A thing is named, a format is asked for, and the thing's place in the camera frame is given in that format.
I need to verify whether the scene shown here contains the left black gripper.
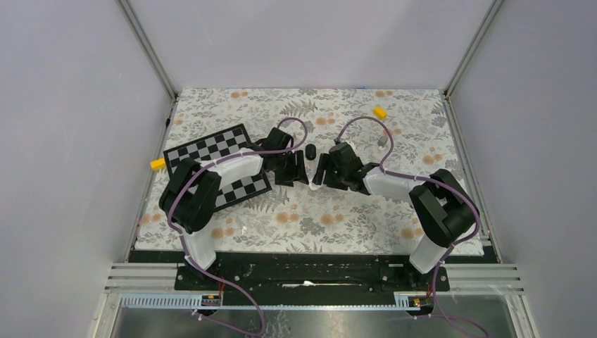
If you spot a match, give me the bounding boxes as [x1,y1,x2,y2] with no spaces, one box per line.
[273,149,308,187]

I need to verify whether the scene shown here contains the black earbud charging case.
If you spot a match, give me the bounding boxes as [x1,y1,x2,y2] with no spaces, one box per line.
[304,144,317,161]

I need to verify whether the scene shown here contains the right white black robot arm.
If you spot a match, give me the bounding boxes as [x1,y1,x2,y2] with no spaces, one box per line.
[313,142,479,290]

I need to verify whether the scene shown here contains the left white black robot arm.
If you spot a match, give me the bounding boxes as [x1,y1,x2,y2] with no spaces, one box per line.
[158,125,308,289]

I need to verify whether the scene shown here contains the small grey block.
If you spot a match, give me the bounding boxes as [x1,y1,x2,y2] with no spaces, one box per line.
[377,135,389,147]

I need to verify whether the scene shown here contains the yellow block right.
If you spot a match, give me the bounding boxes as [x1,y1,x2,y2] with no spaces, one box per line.
[373,106,387,120]

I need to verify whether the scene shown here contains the yellow block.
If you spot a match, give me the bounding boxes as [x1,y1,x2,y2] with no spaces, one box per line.
[150,158,167,171]
[373,106,387,120]

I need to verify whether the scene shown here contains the black white checkerboard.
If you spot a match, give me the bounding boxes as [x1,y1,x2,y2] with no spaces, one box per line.
[163,123,273,213]

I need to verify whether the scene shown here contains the yellow block left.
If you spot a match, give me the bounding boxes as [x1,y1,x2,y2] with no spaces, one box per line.
[150,158,167,171]

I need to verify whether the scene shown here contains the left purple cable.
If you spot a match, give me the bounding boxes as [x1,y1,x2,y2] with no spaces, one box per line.
[167,117,310,338]

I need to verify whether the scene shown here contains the purple cable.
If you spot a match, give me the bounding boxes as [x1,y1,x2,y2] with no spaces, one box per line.
[167,117,310,338]
[335,115,491,338]

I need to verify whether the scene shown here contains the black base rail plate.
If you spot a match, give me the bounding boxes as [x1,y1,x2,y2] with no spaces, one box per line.
[175,252,450,306]

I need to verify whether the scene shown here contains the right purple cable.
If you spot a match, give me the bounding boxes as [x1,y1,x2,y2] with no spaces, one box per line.
[335,115,491,338]

